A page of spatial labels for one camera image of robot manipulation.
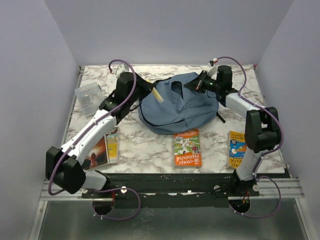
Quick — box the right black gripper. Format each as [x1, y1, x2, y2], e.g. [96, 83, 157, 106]
[183, 71, 221, 95]

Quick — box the yellow highlighter pen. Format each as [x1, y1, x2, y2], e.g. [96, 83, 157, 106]
[146, 79, 164, 104]

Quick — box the blue student backpack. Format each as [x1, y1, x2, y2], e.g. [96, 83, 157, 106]
[138, 72, 226, 135]

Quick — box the orange treehouse book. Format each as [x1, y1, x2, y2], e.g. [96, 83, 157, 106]
[173, 129, 202, 168]

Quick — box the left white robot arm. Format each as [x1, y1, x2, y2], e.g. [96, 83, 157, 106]
[45, 72, 155, 198]

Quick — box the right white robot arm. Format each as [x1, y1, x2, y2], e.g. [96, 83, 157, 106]
[184, 65, 283, 196]

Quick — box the clear plastic storage box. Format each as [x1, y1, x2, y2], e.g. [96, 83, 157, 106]
[74, 82, 104, 117]

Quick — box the yellow cover book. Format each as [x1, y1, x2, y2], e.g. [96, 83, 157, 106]
[105, 126, 119, 165]

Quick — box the yellow blue treehouse book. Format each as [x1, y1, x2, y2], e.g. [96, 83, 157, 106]
[228, 131, 247, 169]

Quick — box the dark sunset cover book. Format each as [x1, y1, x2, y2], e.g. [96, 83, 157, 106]
[81, 136, 109, 170]

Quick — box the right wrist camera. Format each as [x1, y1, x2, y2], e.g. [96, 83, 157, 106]
[207, 63, 218, 77]

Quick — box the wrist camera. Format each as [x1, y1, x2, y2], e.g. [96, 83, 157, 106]
[112, 64, 126, 75]
[207, 63, 218, 77]

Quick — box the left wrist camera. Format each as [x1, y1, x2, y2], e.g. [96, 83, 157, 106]
[112, 64, 126, 75]

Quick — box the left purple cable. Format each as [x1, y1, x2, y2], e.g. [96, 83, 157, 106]
[47, 58, 141, 221]

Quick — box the purple cable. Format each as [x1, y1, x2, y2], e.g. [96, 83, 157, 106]
[208, 56, 285, 218]
[47, 58, 141, 221]

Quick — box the aluminium mounting rail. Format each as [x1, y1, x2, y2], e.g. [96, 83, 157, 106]
[40, 177, 305, 201]

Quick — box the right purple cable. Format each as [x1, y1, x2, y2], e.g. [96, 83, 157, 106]
[208, 56, 285, 218]

